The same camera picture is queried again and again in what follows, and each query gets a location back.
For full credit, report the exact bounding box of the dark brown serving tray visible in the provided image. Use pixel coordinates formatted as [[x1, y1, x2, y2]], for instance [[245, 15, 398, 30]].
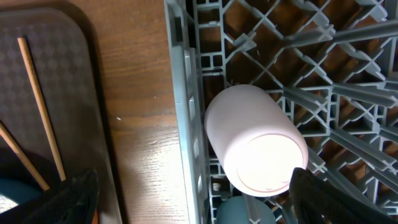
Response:
[[1, 7, 122, 223]]

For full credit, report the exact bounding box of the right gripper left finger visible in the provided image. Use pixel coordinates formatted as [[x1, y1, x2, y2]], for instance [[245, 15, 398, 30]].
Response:
[[20, 169, 99, 224]]

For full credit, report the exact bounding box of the light blue cup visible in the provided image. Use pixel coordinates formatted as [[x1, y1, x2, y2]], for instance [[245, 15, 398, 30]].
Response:
[[216, 196, 276, 224]]

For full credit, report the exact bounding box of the wooden chopstick left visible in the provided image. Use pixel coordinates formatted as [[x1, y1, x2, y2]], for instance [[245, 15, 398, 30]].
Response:
[[1, 124, 50, 191]]

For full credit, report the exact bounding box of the orange carrot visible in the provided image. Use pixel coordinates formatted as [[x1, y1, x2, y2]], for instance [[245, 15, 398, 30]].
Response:
[[91, 210, 99, 224]]

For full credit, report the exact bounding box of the pink cup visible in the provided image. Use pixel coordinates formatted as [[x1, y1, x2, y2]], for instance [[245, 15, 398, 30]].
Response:
[[204, 85, 308, 197]]

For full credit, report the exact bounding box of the wooden chopstick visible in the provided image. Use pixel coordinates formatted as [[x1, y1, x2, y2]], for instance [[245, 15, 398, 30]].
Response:
[[1, 124, 50, 191], [17, 37, 67, 181]]

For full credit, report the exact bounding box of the large blue plate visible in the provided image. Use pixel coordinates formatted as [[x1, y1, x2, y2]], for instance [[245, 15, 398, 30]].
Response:
[[1, 179, 43, 216]]

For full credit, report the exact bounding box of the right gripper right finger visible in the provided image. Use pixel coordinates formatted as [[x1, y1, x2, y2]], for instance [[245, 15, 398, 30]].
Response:
[[289, 167, 397, 224]]

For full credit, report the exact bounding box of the grey dishwasher rack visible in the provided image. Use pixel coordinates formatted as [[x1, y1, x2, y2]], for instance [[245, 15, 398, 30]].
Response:
[[164, 0, 397, 223]]

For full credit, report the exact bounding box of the wooden chopstick right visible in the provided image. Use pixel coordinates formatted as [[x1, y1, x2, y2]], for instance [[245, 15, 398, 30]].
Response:
[[17, 37, 67, 181]]

